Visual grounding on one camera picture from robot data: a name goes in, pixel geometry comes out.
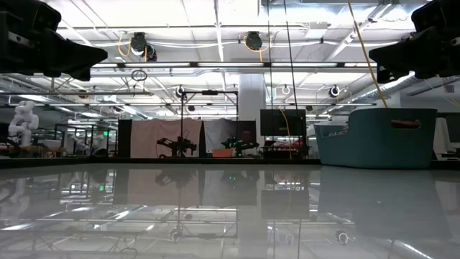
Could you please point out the orange box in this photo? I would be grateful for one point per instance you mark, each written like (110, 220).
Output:
(222, 153)

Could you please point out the large white robot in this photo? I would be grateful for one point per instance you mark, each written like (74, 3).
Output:
(23, 122)

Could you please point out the tall black panel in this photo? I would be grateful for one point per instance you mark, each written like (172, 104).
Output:
(124, 138)

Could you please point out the small white robot arm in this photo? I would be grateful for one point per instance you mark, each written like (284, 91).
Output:
(81, 142)

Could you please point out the black desk monitor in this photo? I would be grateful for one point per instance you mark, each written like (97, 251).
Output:
(453, 126)

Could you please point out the black workshop robot arm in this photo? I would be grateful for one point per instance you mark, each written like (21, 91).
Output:
(176, 145)

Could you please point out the teal plastic basket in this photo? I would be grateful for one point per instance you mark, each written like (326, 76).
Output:
(373, 147)

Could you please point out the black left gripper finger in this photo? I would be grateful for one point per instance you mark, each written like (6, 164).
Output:
(75, 54)
(79, 75)

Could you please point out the black aluminium table frame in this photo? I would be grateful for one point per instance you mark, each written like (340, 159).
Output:
(54, 160)

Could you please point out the white building column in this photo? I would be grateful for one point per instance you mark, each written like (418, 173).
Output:
(251, 93)

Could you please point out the pink curtain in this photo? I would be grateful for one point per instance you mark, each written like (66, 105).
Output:
(151, 136)

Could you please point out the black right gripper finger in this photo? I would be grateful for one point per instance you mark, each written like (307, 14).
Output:
(399, 54)
(386, 76)

